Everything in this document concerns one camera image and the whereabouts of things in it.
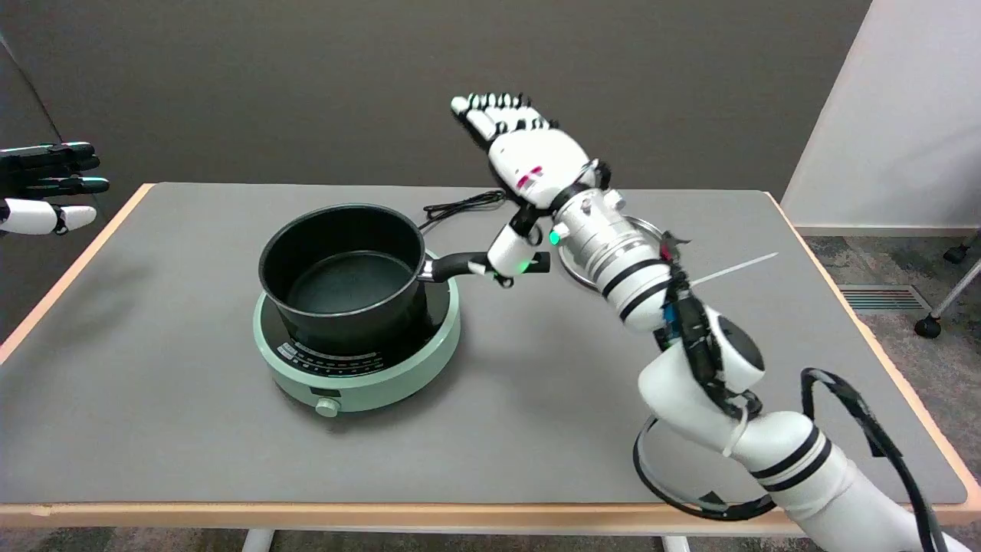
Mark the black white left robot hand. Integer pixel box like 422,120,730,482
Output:
0,142,110,236

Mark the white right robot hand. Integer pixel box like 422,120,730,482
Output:
451,92,612,289

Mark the glass pot lid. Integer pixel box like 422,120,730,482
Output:
557,216,669,292

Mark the mint green induction cooker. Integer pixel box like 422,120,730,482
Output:
253,249,462,419

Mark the grey table mat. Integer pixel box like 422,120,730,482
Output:
0,182,968,507

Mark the white partition board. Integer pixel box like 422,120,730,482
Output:
780,0,981,237

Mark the floor vent grille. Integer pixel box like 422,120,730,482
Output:
837,284,932,314

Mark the black chair caster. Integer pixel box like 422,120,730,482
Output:
943,230,981,265

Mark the grey chair leg with caster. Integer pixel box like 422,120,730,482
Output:
914,259,981,340

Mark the black power cord with plug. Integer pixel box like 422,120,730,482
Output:
418,190,510,231

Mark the black saucepan with handle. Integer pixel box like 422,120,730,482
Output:
258,203,551,357

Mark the black cable bundle on forearm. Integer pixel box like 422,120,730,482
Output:
661,233,761,419

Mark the thin black cable loop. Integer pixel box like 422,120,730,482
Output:
632,414,776,522

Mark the thick black sleeved cable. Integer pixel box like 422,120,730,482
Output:
800,368,942,552

